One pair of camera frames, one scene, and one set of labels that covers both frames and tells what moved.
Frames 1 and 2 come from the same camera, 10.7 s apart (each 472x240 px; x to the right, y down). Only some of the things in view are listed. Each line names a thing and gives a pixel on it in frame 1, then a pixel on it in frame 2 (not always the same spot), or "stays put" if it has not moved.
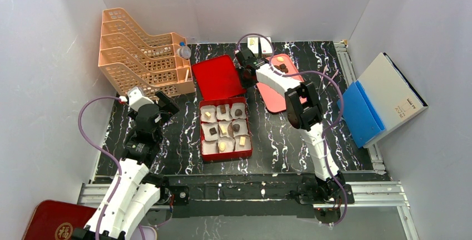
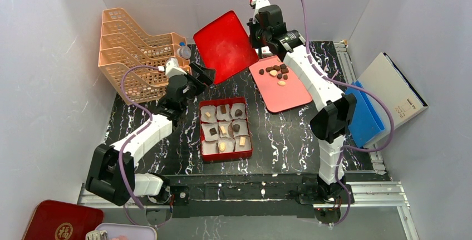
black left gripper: [162, 109] -> [193, 79]
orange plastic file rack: [130, 58] stays put
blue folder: [360, 116] stays put
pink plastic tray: [282, 64] stays put
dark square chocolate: [212, 131] stays put
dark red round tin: [55, 220] stays put
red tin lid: [217, 78] -> [225, 47]
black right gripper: [246, 66] -> [256, 36]
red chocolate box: [225, 128] stays put
